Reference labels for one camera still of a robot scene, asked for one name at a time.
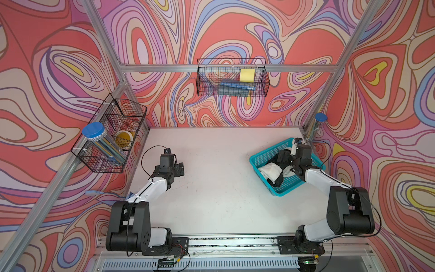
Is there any teal plastic basket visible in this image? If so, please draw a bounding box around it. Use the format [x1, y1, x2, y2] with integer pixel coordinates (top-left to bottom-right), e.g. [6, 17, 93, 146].
[249, 137, 326, 197]

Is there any left wire basket black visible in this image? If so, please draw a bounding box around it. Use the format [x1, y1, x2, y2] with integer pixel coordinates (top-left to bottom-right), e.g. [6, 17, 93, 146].
[71, 94, 147, 173]

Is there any yellow tape roll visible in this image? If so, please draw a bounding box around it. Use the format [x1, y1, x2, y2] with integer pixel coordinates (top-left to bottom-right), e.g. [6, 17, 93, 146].
[114, 130, 133, 150]

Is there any blue cable left wall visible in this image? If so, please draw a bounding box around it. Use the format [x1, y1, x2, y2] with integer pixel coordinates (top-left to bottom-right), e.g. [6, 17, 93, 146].
[84, 190, 127, 201]

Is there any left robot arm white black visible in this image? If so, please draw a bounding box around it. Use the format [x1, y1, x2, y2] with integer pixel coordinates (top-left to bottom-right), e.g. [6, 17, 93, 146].
[105, 148, 185, 256]

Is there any blue lid straw jar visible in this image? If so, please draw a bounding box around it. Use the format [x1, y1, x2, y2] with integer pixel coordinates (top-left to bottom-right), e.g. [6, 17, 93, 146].
[82, 122, 126, 166]

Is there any yellow sticky note pad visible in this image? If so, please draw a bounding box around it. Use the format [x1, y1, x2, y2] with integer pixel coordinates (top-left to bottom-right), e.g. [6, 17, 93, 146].
[239, 69, 256, 83]

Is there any blue lid corner jar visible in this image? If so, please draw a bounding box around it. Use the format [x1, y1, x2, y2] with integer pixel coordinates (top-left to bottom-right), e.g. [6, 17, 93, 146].
[305, 113, 327, 142]

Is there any back wire basket black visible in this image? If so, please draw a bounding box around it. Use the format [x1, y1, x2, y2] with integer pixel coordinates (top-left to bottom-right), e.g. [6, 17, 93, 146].
[196, 57, 270, 97]

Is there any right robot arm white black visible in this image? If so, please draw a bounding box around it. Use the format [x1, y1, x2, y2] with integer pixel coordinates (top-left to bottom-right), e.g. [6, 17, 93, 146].
[277, 143, 375, 243]

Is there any black white checkered pillowcase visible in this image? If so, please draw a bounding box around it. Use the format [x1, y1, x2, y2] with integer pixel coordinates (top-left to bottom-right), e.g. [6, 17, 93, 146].
[259, 148, 296, 188]

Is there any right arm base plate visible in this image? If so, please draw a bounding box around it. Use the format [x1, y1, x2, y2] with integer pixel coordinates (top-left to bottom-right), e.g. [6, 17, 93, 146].
[276, 236, 325, 256]

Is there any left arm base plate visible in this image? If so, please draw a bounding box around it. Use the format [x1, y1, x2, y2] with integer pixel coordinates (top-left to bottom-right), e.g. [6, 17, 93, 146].
[142, 237, 189, 257]

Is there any wire basket black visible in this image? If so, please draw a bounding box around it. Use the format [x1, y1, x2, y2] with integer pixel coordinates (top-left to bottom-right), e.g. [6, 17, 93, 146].
[71, 94, 147, 173]
[196, 57, 270, 97]

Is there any aluminium rail front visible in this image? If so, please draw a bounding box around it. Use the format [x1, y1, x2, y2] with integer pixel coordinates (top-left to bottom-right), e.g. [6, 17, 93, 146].
[94, 233, 375, 262]

